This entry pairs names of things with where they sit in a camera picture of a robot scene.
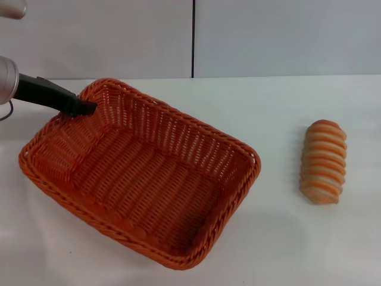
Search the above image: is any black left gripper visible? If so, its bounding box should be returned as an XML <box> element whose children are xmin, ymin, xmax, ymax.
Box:
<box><xmin>14</xmin><ymin>73</ymin><xmax>98</xmax><ymax>117</ymax></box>

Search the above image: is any striped long bread roll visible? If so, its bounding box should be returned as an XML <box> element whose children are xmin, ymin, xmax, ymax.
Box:
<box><xmin>299</xmin><ymin>119</ymin><xmax>348</xmax><ymax>206</ymax></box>

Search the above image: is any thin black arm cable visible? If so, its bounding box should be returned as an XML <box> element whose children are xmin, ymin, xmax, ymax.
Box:
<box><xmin>0</xmin><ymin>100</ymin><xmax>14</xmax><ymax>121</ymax></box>

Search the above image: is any orange woven plastic basket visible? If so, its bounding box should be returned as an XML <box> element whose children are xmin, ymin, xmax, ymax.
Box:
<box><xmin>17</xmin><ymin>77</ymin><xmax>262</xmax><ymax>271</ymax></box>

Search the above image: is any black vertical wall strip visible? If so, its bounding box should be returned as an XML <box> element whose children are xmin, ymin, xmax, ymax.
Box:
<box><xmin>191</xmin><ymin>0</ymin><xmax>196</xmax><ymax>79</ymax></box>

